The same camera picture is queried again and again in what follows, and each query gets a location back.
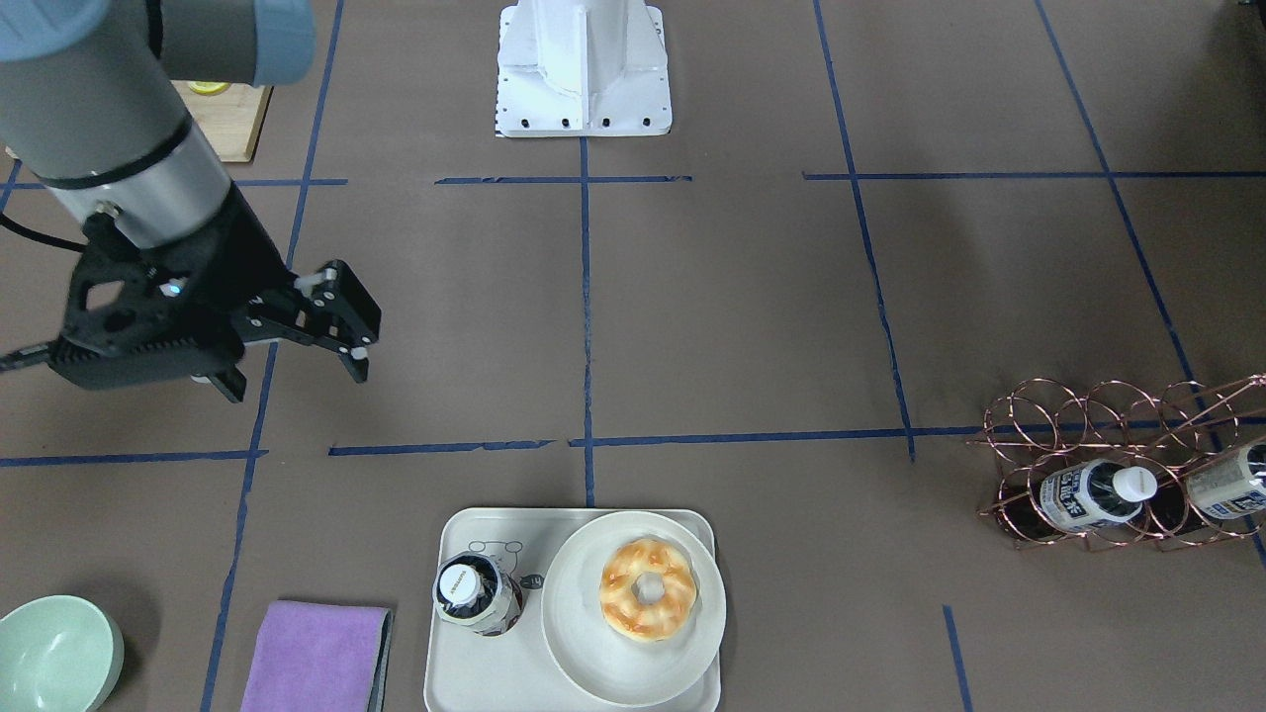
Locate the lemon slice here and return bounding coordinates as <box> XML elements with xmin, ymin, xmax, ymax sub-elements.
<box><xmin>187</xmin><ymin>81</ymin><xmax>233</xmax><ymax>96</ymax></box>

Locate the mint green bowl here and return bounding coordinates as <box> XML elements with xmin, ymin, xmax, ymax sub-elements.
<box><xmin>1</xmin><ymin>595</ymin><xmax>124</xmax><ymax>711</ymax></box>

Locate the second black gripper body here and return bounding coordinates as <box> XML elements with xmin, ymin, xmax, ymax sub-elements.
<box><xmin>138</xmin><ymin>184</ymin><xmax>298</xmax><ymax>345</ymax></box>

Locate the glazed ring donut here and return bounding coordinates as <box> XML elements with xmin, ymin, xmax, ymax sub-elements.
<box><xmin>598</xmin><ymin>538</ymin><xmax>698</xmax><ymax>644</ymax></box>

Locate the wooden cutting board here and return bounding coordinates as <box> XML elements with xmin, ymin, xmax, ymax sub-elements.
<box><xmin>173</xmin><ymin>81</ymin><xmax>273</xmax><ymax>165</ymax></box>

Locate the tea bottle in rack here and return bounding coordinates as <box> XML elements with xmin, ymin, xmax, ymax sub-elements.
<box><xmin>994</xmin><ymin>459</ymin><xmax>1158</xmax><ymax>544</ymax></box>
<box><xmin>1151</xmin><ymin>438</ymin><xmax>1265</xmax><ymax>535</ymax></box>

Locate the folded purple cloth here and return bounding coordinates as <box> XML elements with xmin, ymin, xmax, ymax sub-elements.
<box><xmin>241</xmin><ymin>599</ymin><xmax>394</xmax><ymax>711</ymax></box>

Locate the cream rectangular serving tray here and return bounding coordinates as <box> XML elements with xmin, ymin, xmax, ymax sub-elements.
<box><xmin>423</xmin><ymin>505</ymin><xmax>722</xmax><ymax>711</ymax></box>

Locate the round cream plate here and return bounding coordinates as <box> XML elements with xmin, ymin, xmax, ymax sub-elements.
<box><xmin>541</xmin><ymin>511</ymin><xmax>727</xmax><ymax>708</ymax></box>

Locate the front tea bottle in rack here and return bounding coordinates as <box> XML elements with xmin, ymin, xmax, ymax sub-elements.
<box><xmin>994</xmin><ymin>459</ymin><xmax>1158</xmax><ymax>544</ymax></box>

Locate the copper wire bottle rack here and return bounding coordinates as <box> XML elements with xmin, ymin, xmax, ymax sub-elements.
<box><xmin>974</xmin><ymin>374</ymin><xmax>1263</xmax><ymax>552</ymax></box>

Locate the second grey robot arm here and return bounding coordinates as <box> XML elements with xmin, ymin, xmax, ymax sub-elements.
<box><xmin>1</xmin><ymin>1</ymin><xmax>384</xmax><ymax>402</ymax></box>

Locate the tea bottle white cap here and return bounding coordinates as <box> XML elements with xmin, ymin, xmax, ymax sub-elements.
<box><xmin>430</xmin><ymin>552</ymin><xmax>524</xmax><ymax>637</ymax></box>

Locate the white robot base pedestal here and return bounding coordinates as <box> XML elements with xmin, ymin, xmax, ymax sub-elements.
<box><xmin>495</xmin><ymin>1</ymin><xmax>674</xmax><ymax>138</ymax></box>

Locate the rear tea bottle in rack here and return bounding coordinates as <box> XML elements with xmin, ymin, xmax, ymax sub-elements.
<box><xmin>1151</xmin><ymin>438</ymin><xmax>1265</xmax><ymax>535</ymax></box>

